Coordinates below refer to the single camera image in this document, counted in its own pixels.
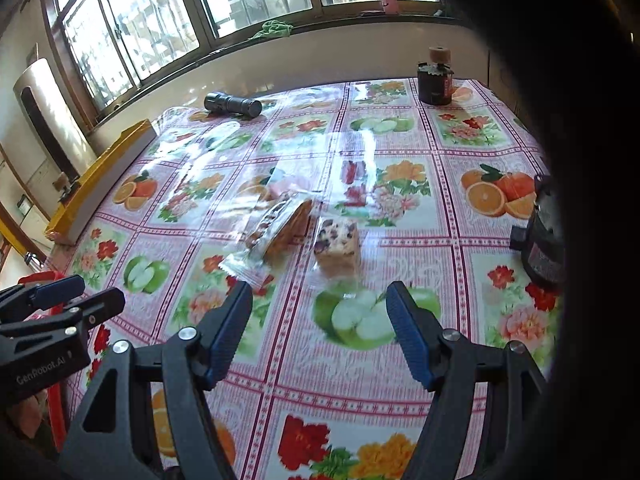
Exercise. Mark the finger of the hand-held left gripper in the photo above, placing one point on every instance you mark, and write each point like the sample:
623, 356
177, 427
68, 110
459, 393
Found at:
100, 305
55, 287

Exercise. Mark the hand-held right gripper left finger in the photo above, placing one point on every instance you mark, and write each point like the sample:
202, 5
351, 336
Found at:
227, 330

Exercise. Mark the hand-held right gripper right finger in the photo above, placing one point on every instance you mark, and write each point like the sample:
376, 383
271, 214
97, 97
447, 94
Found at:
410, 335

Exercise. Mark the nut cake clear packet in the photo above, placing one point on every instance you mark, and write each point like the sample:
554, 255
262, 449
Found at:
337, 245

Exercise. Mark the person's left hand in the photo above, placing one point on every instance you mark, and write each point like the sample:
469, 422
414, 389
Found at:
30, 415

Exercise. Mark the fruit and flower tablecloth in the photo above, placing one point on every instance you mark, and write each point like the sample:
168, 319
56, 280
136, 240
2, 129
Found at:
300, 400

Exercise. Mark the yellow cardboard box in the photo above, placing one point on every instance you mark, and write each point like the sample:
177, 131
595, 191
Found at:
100, 180

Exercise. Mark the black cylindrical motor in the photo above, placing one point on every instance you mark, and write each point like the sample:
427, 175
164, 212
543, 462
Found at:
542, 245

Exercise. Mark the white tower air conditioner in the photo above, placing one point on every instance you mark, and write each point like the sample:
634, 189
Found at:
45, 110

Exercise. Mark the black flashlight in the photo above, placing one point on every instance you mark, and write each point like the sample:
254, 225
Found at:
232, 104

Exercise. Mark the black motor with cork top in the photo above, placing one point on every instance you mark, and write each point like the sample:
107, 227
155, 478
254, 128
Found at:
435, 82

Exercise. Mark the barred window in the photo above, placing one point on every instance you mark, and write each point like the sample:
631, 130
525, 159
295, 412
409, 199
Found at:
150, 10

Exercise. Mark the green cloth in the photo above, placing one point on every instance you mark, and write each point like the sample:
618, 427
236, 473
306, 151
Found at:
272, 30

